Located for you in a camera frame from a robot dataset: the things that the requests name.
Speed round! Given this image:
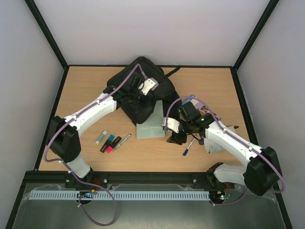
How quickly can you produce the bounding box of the blue capped white pen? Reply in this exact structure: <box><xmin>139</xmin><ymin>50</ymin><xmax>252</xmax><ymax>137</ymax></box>
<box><xmin>183</xmin><ymin>137</ymin><xmax>196</xmax><ymax>156</ymax></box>

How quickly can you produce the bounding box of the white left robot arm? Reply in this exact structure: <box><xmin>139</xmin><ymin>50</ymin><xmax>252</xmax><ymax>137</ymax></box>
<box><xmin>43</xmin><ymin>71</ymin><xmax>159</xmax><ymax>178</ymax></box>

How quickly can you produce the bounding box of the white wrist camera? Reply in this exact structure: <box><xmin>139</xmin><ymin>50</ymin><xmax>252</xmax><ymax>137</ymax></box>
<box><xmin>139</xmin><ymin>78</ymin><xmax>159</xmax><ymax>95</ymax></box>
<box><xmin>162</xmin><ymin>117</ymin><xmax>180</xmax><ymax>133</ymax></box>

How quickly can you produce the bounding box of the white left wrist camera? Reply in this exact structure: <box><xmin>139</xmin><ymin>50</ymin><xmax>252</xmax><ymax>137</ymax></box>
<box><xmin>139</xmin><ymin>78</ymin><xmax>159</xmax><ymax>95</ymax></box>

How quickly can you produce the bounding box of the blue highlighter marker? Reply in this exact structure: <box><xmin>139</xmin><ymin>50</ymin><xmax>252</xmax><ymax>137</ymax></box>
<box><xmin>103</xmin><ymin>135</ymin><xmax>115</xmax><ymax>148</ymax></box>

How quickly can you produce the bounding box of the light blue slotted cable duct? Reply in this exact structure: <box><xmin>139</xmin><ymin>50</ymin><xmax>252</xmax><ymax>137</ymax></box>
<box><xmin>29</xmin><ymin>190</ymin><xmax>210</xmax><ymax>201</ymax></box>

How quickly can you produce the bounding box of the black marker pen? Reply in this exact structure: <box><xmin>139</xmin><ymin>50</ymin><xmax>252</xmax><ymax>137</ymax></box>
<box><xmin>100</xmin><ymin>136</ymin><xmax>122</xmax><ymax>153</ymax></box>

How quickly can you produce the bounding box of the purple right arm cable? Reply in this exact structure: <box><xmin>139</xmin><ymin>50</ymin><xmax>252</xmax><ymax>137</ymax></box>
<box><xmin>165</xmin><ymin>96</ymin><xmax>286</xmax><ymax>207</ymax></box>

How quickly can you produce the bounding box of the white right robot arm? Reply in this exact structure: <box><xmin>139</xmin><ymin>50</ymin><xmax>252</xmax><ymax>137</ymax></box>
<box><xmin>162</xmin><ymin>101</ymin><xmax>284</xmax><ymax>196</ymax></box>

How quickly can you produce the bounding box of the white green glue stick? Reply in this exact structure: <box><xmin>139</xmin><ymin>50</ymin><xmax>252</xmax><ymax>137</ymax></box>
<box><xmin>95</xmin><ymin>131</ymin><xmax>107</xmax><ymax>145</ymax></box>

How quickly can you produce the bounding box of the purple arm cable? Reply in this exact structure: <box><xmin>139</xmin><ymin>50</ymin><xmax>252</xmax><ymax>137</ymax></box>
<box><xmin>44</xmin><ymin>63</ymin><xmax>148</xmax><ymax>227</ymax></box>
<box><xmin>165</xmin><ymin>96</ymin><xmax>286</xmax><ymax>207</ymax></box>

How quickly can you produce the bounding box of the grey-green notebook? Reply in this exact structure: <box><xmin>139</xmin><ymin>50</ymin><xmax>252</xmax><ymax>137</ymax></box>
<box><xmin>136</xmin><ymin>100</ymin><xmax>165</xmax><ymax>139</ymax></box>

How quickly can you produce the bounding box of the pink highlighter marker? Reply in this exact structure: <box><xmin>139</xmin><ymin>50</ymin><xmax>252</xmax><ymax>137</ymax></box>
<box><xmin>105</xmin><ymin>146</ymin><xmax>113</xmax><ymax>153</ymax></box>

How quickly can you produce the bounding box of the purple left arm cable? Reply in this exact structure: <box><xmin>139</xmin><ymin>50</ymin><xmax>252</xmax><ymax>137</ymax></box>
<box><xmin>44</xmin><ymin>63</ymin><xmax>148</xmax><ymax>227</ymax></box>

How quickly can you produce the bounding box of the dog picture book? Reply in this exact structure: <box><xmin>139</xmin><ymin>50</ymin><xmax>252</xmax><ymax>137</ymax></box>
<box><xmin>179</xmin><ymin>94</ymin><xmax>209</xmax><ymax>123</ymax></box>

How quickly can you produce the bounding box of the grey white pen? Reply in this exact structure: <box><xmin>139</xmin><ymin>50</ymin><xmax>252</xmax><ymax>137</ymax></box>
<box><xmin>114</xmin><ymin>134</ymin><xmax>132</xmax><ymax>151</ymax></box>

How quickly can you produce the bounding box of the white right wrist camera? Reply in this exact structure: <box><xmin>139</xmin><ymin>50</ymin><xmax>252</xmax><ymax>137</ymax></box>
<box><xmin>162</xmin><ymin>117</ymin><xmax>180</xmax><ymax>133</ymax></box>

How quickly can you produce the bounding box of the black student backpack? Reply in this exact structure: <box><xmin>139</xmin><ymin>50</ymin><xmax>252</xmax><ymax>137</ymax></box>
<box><xmin>103</xmin><ymin>56</ymin><xmax>180</xmax><ymax>125</ymax></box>

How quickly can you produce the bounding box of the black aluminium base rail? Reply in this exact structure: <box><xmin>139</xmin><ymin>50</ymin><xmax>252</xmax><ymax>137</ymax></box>
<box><xmin>23</xmin><ymin>171</ymin><xmax>234</xmax><ymax>190</ymax></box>

